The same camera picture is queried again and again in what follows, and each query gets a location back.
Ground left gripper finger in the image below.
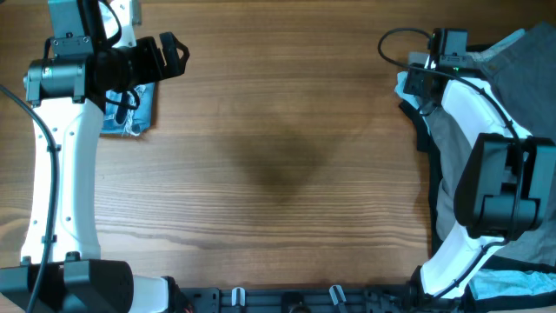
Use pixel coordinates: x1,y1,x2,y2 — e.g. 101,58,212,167
173,37,190,65
160,32,184,78

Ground grey shorts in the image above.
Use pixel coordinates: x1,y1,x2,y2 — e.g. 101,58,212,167
426,22,555,266

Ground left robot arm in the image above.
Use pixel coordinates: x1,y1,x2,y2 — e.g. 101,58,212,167
1,0,194,312

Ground folded blue denim shorts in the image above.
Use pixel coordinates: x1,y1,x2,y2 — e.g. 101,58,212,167
101,83,156,137

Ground light blue garment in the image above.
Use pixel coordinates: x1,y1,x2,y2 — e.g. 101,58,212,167
394,28,556,301

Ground black garment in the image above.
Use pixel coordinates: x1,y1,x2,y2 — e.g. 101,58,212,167
400,43,556,313

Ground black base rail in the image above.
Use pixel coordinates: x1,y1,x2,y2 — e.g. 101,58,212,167
173,284,435,313

